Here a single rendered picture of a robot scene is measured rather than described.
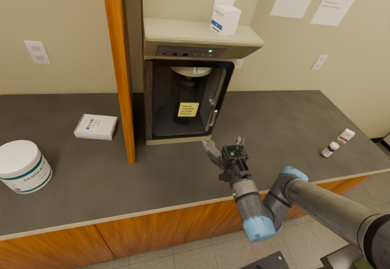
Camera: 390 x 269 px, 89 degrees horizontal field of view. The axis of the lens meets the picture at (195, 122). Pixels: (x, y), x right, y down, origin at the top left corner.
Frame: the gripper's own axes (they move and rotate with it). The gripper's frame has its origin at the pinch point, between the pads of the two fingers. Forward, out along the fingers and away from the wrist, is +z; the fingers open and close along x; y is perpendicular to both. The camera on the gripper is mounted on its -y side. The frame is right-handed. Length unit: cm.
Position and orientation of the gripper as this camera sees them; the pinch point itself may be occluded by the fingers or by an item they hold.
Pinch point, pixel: (220, 138)
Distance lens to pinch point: 76.9
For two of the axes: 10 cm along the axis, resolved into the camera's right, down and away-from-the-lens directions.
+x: -9.6, 0.5, -2.7
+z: -2.2, -7.3, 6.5
